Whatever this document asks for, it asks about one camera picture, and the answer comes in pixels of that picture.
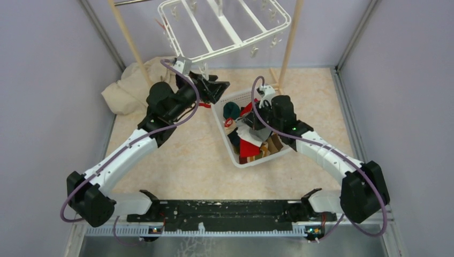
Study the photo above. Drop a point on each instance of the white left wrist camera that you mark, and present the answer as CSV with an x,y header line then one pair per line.
x,y
182,65

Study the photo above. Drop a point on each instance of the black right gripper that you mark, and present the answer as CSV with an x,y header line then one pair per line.
x,y
252,120

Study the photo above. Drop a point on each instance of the dark navy sock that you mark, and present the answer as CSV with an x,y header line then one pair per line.
x,y
180,81

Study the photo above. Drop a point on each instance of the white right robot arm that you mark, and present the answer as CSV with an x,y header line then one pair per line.
x,y
363,191

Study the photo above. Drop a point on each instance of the red plain sock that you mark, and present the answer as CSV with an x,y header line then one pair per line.
x,y
247,149

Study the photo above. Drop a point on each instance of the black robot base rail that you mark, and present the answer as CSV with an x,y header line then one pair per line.
x,y
235,218

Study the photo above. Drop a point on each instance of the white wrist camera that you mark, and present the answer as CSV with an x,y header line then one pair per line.
x,y
182,65
267,93

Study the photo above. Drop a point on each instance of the white grey sock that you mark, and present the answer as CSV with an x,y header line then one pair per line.
x,y
254,137

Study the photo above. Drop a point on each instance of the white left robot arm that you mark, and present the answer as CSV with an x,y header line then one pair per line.
x,y
90,193

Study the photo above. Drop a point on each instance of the brown cloth in basket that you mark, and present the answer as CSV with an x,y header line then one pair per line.
x,y
271,146

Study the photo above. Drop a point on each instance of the white plastic laundry basket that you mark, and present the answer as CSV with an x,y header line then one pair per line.
x,y
228,128

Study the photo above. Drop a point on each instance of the wooden drying rack frame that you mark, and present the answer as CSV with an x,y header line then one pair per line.
x,y
275,59

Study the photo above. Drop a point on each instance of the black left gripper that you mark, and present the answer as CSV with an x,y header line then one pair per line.
x,y
209,89

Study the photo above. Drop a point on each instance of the teal sock in basket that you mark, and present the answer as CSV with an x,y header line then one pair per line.
x,y
231,110

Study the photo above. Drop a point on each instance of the beige crumpled cloth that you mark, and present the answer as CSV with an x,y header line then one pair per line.
x,y
129,93

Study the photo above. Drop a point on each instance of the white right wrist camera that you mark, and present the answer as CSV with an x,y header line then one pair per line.
x,y
267,93

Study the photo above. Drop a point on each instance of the red snowflake sock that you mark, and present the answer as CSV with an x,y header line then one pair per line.
x,y
247,109

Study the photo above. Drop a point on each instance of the white plastic sock hanger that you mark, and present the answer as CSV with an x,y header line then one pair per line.
x,y
202,31

